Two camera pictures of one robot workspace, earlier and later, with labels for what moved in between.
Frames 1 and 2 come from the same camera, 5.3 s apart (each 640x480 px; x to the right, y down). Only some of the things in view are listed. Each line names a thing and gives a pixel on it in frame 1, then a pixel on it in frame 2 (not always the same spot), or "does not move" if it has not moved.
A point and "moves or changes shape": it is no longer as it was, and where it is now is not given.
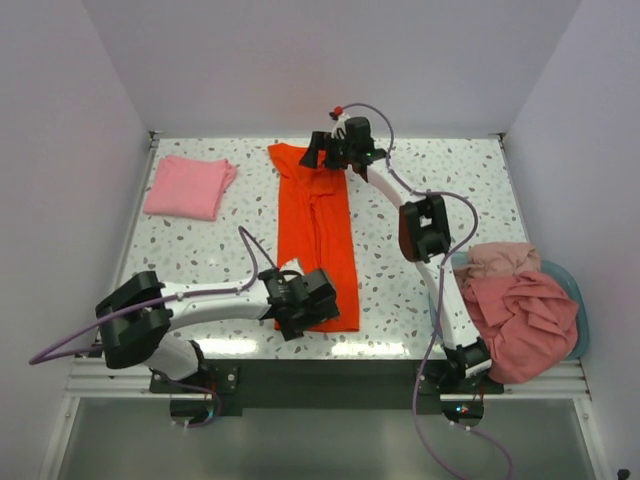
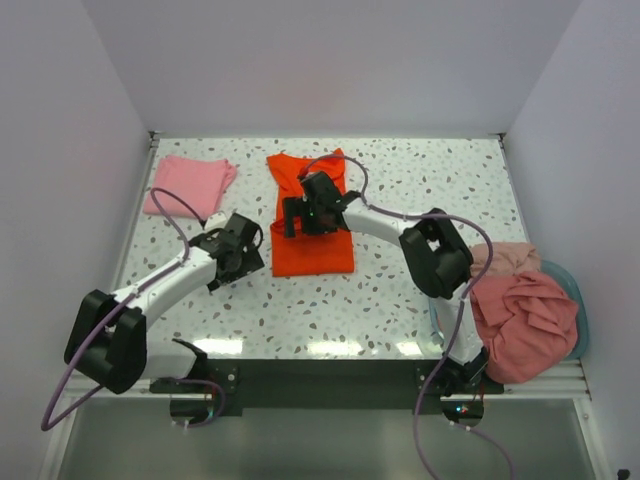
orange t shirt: [316, 229] moves or changes shape
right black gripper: [326, 151] to [290, 216]
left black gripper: [314, 304] to [239, 270]
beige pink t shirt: [497, 259] does not move
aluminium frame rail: [91, 380] does not move
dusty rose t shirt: [526, 325] does not move
